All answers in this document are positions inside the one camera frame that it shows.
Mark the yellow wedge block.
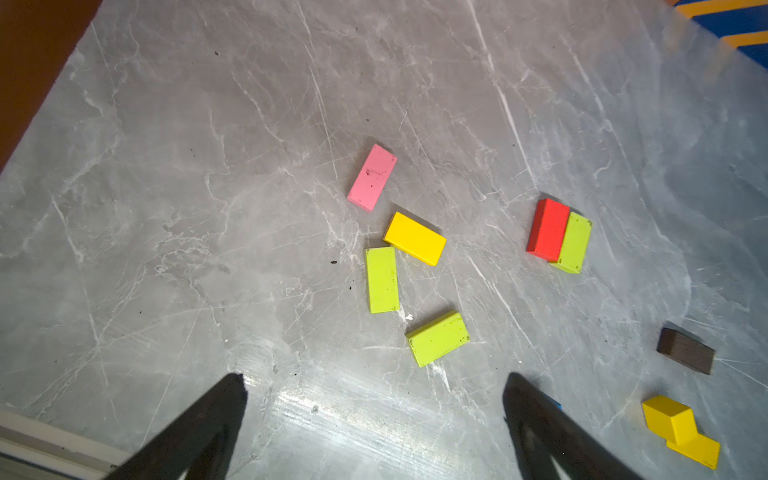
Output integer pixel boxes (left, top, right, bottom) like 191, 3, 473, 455
666, 433, 721, 470

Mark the dark brown wood block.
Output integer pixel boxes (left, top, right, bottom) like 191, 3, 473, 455
656, 327, 715, 375

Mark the yellow long wood block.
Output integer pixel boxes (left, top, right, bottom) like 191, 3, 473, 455
383, 212, 447, 267

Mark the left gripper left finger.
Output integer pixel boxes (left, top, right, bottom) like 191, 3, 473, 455
107, 373, 248, 479

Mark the red wood block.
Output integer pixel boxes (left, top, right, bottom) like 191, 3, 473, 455
526, 198, 570, 262

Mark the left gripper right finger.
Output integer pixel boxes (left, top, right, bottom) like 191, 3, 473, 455
503, 372, 639, 479

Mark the pink wood block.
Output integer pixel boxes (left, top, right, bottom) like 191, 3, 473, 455
347, 144, 397, 212

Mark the yellow cube block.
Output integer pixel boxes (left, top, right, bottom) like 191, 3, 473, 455
642, 395, 698, 444

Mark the green block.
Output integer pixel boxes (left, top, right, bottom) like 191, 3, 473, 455
549, 211, 592, 274
365, 246, 400, 314
406, 311, 470, 367

